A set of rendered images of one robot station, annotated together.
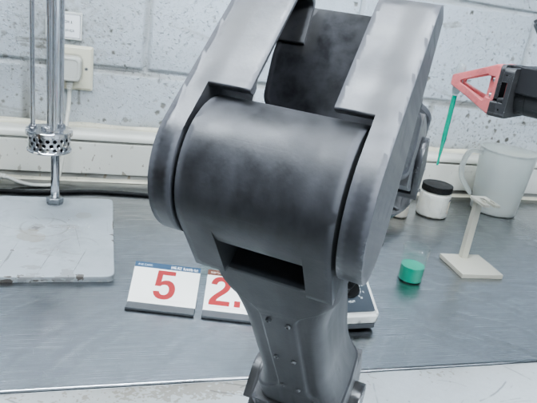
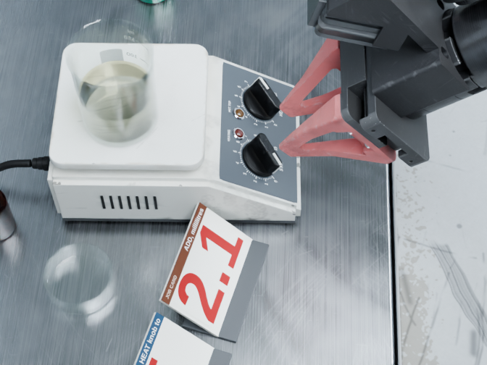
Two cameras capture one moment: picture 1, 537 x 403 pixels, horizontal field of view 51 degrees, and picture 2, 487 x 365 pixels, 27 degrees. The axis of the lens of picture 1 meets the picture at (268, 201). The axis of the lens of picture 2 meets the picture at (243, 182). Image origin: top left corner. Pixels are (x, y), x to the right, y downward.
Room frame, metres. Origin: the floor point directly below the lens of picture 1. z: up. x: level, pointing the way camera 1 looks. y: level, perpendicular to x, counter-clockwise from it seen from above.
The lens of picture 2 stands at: (0.52, 0.35, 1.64)
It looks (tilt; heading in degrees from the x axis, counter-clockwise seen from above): 58 degrees down; 291
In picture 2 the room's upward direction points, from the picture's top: straight up
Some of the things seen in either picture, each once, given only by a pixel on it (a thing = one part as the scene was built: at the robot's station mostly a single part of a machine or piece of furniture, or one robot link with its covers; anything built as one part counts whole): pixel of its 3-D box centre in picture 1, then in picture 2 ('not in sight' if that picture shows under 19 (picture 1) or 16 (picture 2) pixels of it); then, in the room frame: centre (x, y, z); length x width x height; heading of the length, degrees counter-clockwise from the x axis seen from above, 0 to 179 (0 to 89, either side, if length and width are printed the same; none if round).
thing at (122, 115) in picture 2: not in sight; (118, 89); (0.77, -0.05, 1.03); 0.07 x 0.06 x 0.08; 163
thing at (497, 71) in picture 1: (486, 85); not in sight; (0.82, -0.28, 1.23); 0.09 x 0.07 x 0.07; 51
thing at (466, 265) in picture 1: (479, 235); not in sight; (0.92, -0.37, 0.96); 0.08 x 0.08 x 0.13; 15
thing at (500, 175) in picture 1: (495, 179); not in sight; (1.28, -0.52, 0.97); 0.18 x 0.13 x 0.15; 98
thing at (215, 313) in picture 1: (237, 296); (216, 271); (0.67, 0.02, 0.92); 0.09 x 0.06 x 0.04; 93
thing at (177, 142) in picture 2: not in sight; (131, 104); (0.77, -0.06, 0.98); 0.12 x 0.12 x 0.01; 20
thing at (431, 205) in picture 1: (434, 199); not in sight; (1.19, -0.36, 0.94); 0.07 x 0.07 x 0.07
